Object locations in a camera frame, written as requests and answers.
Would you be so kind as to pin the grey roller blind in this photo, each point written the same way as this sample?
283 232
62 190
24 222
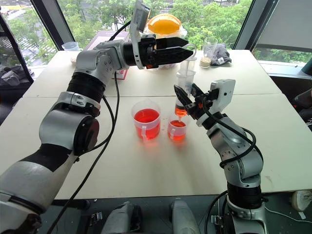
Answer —
285 24

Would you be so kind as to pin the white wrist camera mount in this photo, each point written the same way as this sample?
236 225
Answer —
224 95
136 36

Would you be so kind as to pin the orange dome lid container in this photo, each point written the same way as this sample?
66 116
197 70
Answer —
163 24

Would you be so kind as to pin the white round disc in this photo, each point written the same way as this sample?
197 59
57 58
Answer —
302 200

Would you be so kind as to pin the clear empty measuring cup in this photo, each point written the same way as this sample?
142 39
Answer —
71 47

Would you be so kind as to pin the large cup with red liquid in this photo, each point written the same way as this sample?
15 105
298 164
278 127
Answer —
146 122

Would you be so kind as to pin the clear plastic syringe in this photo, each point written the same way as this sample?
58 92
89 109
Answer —
185 78

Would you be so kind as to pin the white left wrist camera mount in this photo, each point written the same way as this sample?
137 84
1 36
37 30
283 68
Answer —
136 36

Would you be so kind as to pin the small cup with red liquid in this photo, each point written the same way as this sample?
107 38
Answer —
176 130

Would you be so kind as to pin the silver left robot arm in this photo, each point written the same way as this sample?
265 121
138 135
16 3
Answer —
56 126

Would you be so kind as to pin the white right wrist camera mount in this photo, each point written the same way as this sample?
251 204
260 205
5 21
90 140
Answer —
224 95

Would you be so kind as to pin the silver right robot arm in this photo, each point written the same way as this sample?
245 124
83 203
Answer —
243 161

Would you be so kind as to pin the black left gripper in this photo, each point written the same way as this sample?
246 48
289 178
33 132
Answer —
149 57

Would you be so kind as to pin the clear cup with grains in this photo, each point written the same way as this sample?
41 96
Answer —
207 57

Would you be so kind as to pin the grey rounded shape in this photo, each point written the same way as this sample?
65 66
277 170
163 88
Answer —
119 219
182 217

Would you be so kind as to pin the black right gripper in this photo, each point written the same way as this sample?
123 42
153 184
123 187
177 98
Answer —
201 103

